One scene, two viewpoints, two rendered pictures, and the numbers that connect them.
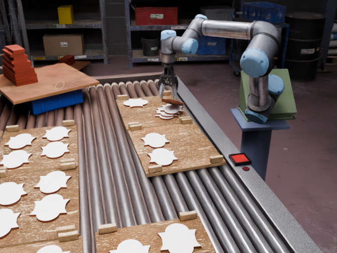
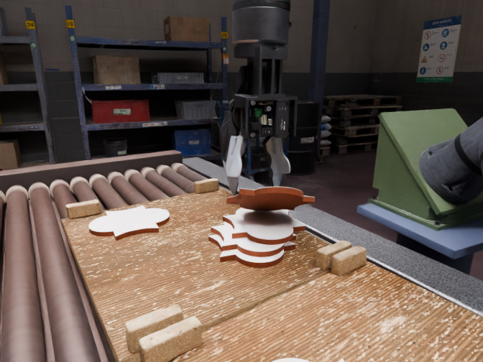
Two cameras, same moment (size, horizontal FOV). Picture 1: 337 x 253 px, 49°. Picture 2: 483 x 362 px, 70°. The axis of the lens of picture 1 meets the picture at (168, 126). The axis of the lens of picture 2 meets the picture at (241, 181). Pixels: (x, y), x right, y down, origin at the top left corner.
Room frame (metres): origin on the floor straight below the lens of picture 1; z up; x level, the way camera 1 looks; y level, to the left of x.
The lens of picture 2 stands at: (1.35, 0.19, 1.20)
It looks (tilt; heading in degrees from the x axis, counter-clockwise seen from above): 17 degrees down; 341
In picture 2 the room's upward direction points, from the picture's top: straight up
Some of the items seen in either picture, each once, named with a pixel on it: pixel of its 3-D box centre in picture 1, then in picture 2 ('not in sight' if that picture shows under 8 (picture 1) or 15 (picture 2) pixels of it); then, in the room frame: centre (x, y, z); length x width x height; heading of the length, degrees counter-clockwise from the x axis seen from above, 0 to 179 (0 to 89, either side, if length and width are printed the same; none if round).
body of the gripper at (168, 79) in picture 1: (168, 73); (261, 93); (1.81, 0.00, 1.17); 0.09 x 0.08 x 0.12; 177
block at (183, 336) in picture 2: (136, 127); (172, 341); (1.63, 0.16, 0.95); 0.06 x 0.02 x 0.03; 106
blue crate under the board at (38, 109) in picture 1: (48, 93); not in sight; (2.05, 0.72, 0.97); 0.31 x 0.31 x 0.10; 38
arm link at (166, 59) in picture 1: (168, 57); (262, 31); (1.81, 0.00, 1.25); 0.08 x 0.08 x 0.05
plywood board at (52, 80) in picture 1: (42, 80); not in sight; (2.10, 0.76, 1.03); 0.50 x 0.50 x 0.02; 38
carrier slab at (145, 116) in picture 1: (151, 111); (191, 240); (1.88, 0.10, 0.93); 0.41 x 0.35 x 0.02; 15
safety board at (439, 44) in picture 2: not in sight; (437, 51); (5.59, -4.38, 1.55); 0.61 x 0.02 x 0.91; 6
